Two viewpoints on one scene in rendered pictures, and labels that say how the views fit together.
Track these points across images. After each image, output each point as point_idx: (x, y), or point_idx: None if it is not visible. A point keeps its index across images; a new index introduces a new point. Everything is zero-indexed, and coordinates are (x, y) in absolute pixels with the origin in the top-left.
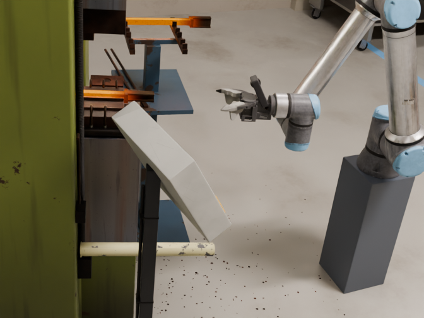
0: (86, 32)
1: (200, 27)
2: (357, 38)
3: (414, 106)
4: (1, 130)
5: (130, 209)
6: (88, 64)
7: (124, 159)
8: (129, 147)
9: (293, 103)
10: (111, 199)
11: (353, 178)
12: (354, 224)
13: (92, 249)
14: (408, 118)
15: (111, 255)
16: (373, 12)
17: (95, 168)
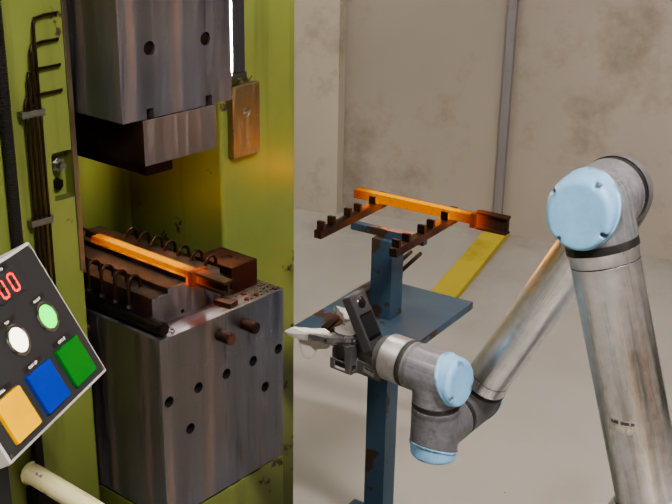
0: (106, 154)
1: (489, 231)
2: (567, 270)
3: (639, 444)
4: None
5: (156, 456)
6: (289, 246)
7: (144, 367)
8: (147, 348)
9: (404, 358)
10: (136, 429)
11: None
12: None
13: (34, 477)
14: (626, 468)
15: (51, 497)
16: None
17: (115, 368)
